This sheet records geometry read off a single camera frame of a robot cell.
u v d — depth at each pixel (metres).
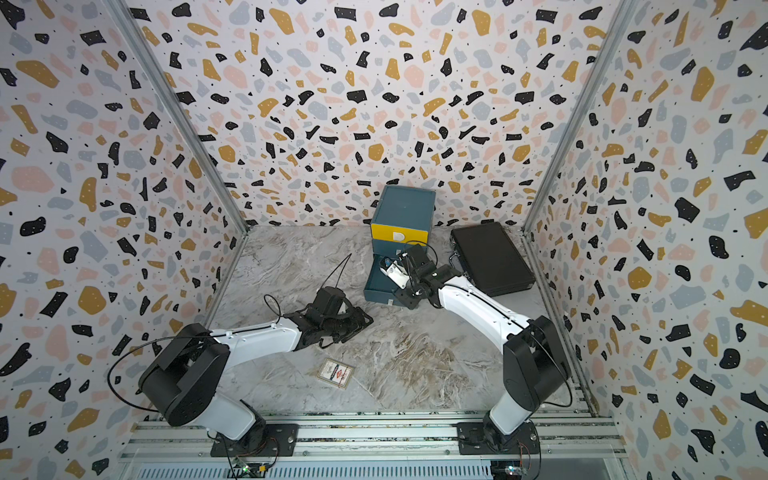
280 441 0.74
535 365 0.44
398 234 0.94
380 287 1.01
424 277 0.63
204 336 0.49
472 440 0.73
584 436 0.76
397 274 0.77
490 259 1.06
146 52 0.75
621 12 0.72
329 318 0.73
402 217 0.97
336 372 0.84
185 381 0.44
